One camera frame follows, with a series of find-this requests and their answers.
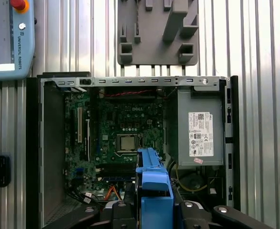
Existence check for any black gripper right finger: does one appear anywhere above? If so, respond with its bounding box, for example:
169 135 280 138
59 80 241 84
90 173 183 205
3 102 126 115
174 200 273 229

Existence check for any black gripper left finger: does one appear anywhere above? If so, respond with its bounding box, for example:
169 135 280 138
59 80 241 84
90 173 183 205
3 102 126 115
43 200 138 229

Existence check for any hard disk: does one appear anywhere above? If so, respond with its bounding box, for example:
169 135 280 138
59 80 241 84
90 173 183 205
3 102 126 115
134 147 176 229

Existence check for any black RAM slot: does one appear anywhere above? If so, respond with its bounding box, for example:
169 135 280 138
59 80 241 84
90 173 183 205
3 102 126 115
95 163 138 176

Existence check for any metal CPU socket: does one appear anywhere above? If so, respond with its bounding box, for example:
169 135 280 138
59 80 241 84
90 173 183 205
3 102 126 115
115 133 145 157

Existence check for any silver CPU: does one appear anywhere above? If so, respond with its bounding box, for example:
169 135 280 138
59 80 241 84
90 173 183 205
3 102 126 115
119 135 139 151

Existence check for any grey power supply unit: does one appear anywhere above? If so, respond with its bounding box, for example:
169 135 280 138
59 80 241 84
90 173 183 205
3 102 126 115
165 86 226 168

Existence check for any green motherboard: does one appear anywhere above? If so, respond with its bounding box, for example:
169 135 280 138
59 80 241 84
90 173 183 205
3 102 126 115
63 92 170 191

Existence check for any black expansion slot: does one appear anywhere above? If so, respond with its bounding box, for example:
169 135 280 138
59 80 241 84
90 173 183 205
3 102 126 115
69 109 75 159

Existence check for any white expansion slot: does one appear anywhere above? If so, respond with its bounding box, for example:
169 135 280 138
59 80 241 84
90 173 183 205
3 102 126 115
76 106 82 143

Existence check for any black PC case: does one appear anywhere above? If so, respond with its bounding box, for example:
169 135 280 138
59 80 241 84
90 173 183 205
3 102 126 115
25 72 241 229

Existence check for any grey parts rack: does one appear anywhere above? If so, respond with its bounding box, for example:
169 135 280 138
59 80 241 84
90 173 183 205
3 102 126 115
117 0 201 67

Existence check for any pale blue teach pendant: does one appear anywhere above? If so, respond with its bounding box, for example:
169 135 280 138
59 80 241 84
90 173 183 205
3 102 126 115
0 0 36 81

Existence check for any orange wire bundle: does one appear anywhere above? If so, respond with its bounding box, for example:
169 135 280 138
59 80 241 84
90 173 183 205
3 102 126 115
105 185 119 201

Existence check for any black sleeved wire bundle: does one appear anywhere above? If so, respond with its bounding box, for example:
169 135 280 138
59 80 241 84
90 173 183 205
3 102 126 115
65 185 106 209

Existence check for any yellow wire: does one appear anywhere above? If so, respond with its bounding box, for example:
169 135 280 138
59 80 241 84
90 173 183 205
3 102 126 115
174 161 209 193

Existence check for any red black twisted wire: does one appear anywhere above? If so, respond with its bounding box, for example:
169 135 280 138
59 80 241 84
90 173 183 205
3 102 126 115
103 89 167 98

